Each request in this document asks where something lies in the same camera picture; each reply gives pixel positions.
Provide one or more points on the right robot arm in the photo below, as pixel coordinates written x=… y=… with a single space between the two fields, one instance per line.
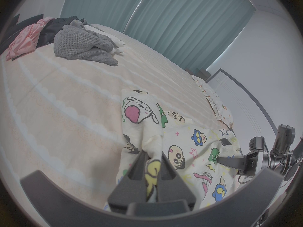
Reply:
x=284 y=143

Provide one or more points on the white garment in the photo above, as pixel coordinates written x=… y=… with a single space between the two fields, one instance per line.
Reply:
x=116 y=41

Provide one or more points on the blue-green curtain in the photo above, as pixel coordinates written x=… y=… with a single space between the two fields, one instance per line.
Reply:
x=189 y=20
x=99 y=3

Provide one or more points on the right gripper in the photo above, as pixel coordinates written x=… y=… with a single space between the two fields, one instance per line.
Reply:
x=253 y=162

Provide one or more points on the grey garment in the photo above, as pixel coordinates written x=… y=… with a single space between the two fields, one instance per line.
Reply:
x=75 y=44

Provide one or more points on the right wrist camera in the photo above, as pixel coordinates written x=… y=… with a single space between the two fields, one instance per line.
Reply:
x=256 y=143

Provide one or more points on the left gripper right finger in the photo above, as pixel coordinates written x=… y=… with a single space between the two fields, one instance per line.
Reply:
x=172 y=185

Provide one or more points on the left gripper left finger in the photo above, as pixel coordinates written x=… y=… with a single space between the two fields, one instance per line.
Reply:
x=132 y=185

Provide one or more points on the black garment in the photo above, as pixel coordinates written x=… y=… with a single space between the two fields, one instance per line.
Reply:
x=51 y=31

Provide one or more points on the white printed pyjama top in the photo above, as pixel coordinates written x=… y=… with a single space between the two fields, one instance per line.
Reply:
x=189 y=138

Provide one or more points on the bed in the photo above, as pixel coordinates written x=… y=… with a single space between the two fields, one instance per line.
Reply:
x=71 y=98

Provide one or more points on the white printed pillow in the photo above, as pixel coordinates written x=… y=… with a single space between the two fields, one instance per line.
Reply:
x=220 y=105

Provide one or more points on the pink garment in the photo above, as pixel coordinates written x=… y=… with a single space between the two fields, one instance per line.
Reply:
x=26 y=39

